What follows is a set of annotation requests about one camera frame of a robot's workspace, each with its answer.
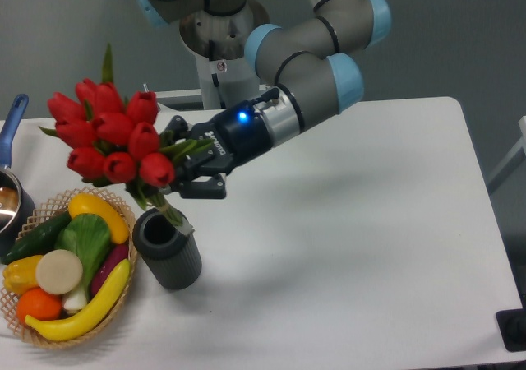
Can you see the yellow bell pepper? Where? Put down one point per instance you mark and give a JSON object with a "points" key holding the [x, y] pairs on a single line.
{"points": [[20, 276]]}

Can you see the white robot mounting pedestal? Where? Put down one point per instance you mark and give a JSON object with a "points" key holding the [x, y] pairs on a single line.
{"points": [[217, 45]]}

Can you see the woven wicker basket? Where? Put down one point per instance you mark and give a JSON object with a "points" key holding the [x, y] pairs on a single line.
{"points": [[52, 207]]}

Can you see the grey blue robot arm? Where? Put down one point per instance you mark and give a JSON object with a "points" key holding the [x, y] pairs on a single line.
{"points": [[269, 83]]}

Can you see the yellow squash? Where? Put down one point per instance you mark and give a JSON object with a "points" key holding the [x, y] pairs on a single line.
{"points": [[86, 203]]}

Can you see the orange fruit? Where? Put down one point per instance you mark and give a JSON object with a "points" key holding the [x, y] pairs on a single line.
{"points": [[38, 304]]}

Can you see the green bok choy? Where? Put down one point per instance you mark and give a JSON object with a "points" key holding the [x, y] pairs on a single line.
{"points": [[88, 237]]}

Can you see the beige round disc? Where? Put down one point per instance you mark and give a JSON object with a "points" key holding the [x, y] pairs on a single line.
{"points": [[59, 272]]}

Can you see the red tulip bouquet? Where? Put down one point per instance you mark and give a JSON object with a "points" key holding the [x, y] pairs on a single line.
{"points": [[113, 141]]}

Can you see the dark grey ribbed vase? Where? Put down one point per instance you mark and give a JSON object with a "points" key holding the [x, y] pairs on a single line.
{"points": [[169, 251]]}

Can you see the purple sweet potato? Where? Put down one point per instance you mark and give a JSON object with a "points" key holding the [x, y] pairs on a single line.
{"points": [[116, 255]]}

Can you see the dark green cucumber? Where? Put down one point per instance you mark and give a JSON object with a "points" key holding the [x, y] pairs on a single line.
{"points": [[38, 241]]}

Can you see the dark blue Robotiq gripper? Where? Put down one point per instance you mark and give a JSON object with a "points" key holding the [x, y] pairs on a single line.
{"points": [[238, 135]]}

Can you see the yellow banana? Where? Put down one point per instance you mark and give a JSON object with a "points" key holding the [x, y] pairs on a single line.
{"points": [[92, 314]]}

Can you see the blue handled saucepan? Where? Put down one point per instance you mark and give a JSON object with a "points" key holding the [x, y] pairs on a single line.
{"points": [[16, 204]]}

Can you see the white frame at right edge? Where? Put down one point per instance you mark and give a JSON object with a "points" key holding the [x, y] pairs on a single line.
{"points": [[509, 163]]}

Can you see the black device at table edge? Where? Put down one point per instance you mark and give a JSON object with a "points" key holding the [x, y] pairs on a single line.
{"points": [[512, 328]]}

